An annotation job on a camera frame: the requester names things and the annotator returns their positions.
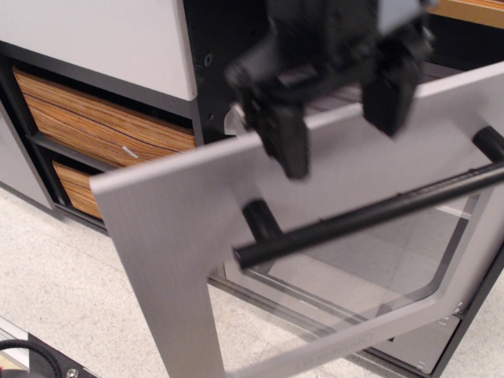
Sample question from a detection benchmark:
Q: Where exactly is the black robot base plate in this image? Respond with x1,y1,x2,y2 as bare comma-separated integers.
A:
24,332,99,378

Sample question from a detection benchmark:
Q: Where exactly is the lower wood-pattern storage bin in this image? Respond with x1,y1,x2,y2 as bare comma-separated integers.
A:
53,160,103,221

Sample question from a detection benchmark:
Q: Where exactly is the black oven door handle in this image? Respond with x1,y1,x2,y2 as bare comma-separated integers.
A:
232,126,503,269

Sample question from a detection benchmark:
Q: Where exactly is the upper wood-pattern storage bin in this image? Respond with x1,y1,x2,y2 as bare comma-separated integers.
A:
13,67,196,167

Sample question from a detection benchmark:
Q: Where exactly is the grey lower oven drawer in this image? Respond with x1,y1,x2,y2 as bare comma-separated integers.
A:
208,269,462,377

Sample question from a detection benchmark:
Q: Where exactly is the wood-pattern storage bin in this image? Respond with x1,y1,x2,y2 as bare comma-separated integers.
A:
13,67,196,167
53,160,103,221

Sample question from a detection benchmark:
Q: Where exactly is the black braided cable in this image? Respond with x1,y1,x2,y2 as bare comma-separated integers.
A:
0,338,64,378

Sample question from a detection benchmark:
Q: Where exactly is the dark grey toy kitchen cabinet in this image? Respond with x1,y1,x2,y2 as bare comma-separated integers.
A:
1,1,503,377

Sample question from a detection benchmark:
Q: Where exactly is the grey toy oven door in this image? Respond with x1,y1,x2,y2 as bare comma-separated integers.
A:
91,63,503,377

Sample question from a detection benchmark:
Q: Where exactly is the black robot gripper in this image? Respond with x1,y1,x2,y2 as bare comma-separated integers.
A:
225,1,435,180

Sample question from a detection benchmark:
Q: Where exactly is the grey oven rack shelf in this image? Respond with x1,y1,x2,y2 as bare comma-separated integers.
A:
223,62,465,137

